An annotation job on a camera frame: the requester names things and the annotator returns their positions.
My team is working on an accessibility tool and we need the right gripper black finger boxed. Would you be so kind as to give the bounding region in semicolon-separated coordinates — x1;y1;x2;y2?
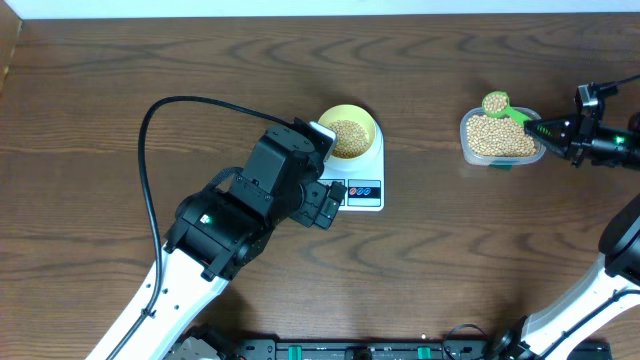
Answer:
524;114;580;134
525;130;572;160

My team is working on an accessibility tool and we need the green plastic measuring scoop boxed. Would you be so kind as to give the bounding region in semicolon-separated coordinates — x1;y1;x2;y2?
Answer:
482;91;531;126

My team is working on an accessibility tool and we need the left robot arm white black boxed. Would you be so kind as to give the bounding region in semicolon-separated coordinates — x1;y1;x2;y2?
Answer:
89;120;346;359

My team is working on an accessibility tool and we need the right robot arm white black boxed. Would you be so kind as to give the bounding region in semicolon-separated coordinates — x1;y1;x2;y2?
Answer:
486;113;639;359

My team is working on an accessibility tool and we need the white digital kitchen scale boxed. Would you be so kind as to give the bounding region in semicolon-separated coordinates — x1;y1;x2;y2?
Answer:
320;124;385;212

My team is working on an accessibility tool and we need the yellow plastic bowl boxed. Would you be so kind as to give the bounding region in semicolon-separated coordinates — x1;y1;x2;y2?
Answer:
319;104;382;160

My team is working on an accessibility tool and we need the clear container of soybeans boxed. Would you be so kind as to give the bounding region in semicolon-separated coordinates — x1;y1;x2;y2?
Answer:
460;108;546;167

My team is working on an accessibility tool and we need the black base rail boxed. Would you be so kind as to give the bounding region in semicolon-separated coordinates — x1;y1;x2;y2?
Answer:
165;326;511;360

